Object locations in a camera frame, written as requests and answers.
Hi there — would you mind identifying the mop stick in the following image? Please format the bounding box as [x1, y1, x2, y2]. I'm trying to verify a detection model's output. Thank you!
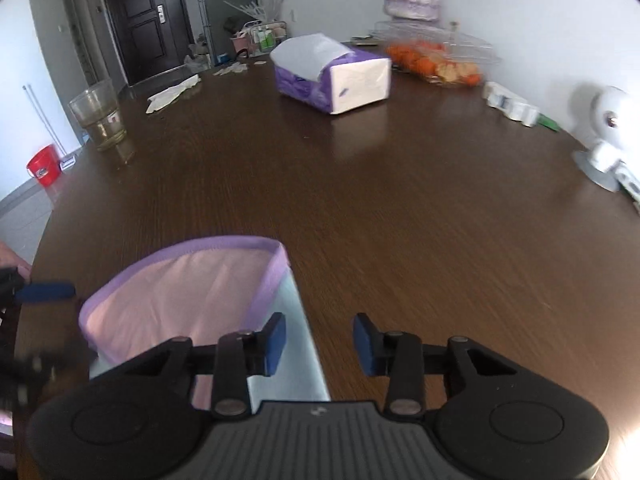
[22, 85, 76, 171]

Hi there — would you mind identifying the red bucket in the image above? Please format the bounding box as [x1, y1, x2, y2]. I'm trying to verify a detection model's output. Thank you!
[26, 144, 63, 188]

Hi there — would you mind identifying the white drying rack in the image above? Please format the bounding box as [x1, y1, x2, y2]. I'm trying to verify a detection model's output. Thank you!
[222, 0, 286, 23]

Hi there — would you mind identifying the white plastic clip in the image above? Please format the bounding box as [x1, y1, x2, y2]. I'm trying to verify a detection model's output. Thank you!
[482, 81, 541, 127]

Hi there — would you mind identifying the dark wooden door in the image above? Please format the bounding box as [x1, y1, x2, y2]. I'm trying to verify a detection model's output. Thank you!
[97, 0, 197, 87]

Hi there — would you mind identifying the white paper towel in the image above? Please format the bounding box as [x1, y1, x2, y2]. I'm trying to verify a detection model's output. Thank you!
[146, 74, 202, 114]

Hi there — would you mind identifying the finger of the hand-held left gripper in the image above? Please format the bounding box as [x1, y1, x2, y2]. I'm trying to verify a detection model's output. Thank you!
[15, 282, 76, 305]
[12, 342, 98, 403]

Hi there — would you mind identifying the rack with bottles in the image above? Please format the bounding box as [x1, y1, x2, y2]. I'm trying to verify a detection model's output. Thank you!
[230, 20, 288, 58]

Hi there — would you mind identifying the clear plastic fruit container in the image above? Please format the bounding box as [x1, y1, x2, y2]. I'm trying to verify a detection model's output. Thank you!
[374, 20, 502, 88]

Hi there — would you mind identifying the pile of oranges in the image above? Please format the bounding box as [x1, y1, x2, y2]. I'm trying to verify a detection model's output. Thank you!
[387, 41, 483, 86]

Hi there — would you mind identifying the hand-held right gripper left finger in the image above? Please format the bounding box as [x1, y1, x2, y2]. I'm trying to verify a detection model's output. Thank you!
[120, 312, 287, 418]

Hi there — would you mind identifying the glass cup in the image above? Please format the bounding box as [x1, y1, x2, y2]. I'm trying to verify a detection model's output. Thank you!
[68, 78, 128, 152]

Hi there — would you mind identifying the purple tissue pack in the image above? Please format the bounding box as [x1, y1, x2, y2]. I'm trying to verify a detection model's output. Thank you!
[270, 33, 392, 116]

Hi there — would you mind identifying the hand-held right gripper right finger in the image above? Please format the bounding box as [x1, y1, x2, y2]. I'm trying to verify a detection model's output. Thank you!
[353, 312, 518, 418]

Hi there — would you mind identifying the white robot-shaped fan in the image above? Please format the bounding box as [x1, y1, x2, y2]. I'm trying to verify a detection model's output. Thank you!
[572, 85, 640, 193]

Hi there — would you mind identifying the pink and purple mesh shirt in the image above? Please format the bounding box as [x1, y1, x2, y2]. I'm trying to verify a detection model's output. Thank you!
[78, 235, 331, 411]

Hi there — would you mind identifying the white rectangular device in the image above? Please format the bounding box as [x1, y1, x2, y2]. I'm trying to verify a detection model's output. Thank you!
[617, 160, 640, 203]

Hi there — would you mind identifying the person's left hand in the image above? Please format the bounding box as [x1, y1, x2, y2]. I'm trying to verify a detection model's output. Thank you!
[0, 241, 32, 281]

